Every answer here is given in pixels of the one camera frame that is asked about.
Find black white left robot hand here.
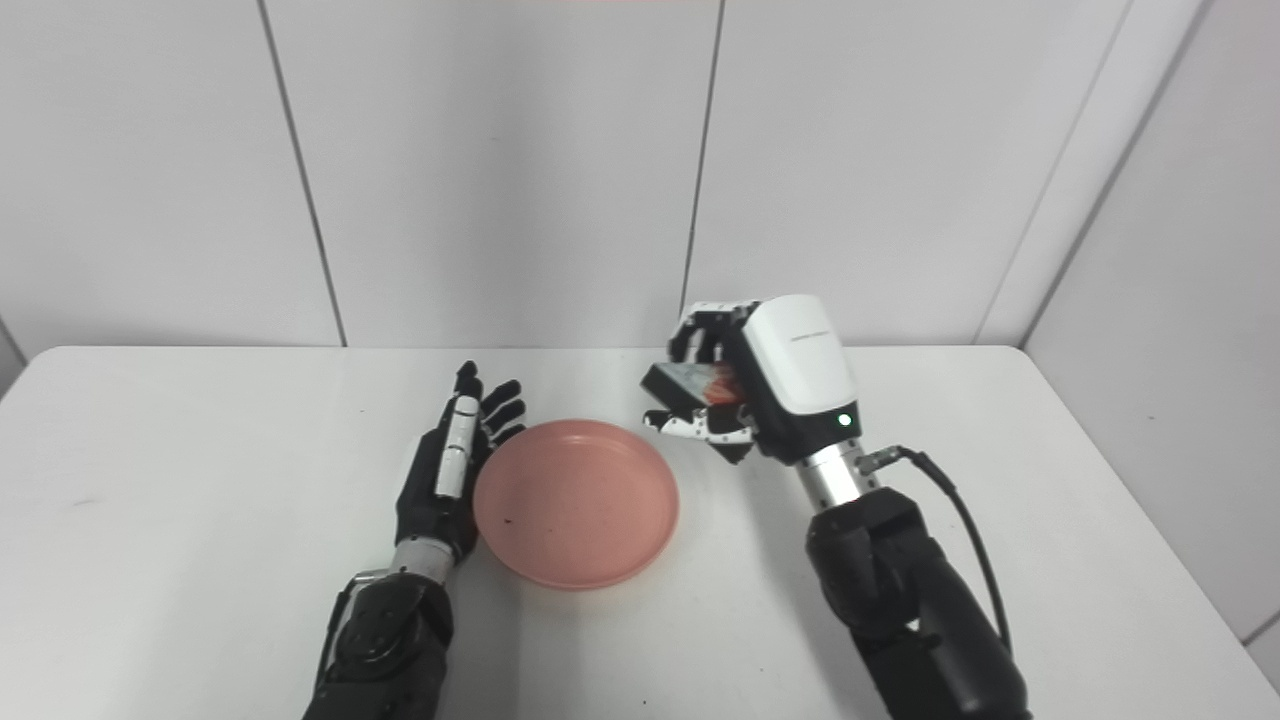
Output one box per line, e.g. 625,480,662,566
395,361,527,567

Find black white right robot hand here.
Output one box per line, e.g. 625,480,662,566
643,295,861,466

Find chocolate cake slice with fruit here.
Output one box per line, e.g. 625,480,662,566
643,362,747,409

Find pink round plate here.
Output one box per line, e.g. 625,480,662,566
473,420,681,591

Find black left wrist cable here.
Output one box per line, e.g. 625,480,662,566
316,569,391,693

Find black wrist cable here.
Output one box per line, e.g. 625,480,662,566
855,446,1014,657
316,569,391,693

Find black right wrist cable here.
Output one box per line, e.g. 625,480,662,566
855,446,1014,657

